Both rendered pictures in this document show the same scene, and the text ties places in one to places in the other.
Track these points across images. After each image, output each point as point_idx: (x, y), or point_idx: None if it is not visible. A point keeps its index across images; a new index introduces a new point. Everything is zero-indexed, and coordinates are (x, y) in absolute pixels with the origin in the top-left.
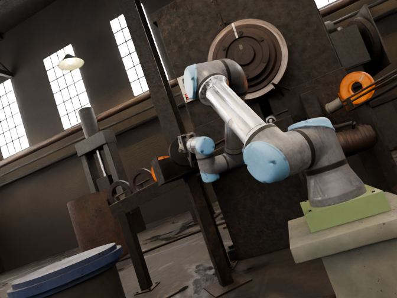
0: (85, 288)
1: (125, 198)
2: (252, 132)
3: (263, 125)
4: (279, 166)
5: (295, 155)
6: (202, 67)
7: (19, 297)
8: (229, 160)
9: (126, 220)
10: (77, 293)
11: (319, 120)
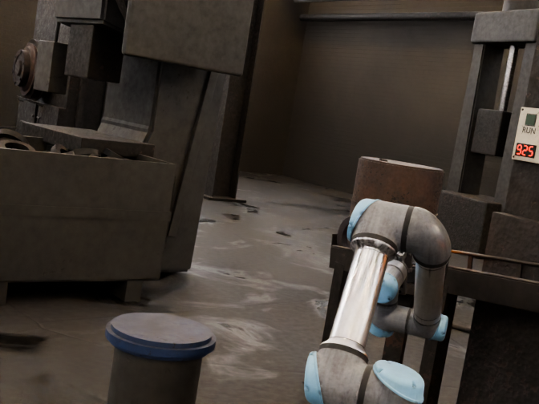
0: (151, 365)
1: (352, 251)
2: (326, 341)
3: (339, 342)
4: (310, 394)
5: (334, 397)
6: (371, 214)
7: (107, 337)
8: (411, 325)
9: (340, 281)
10: (143, 365)
11: (391, 380)
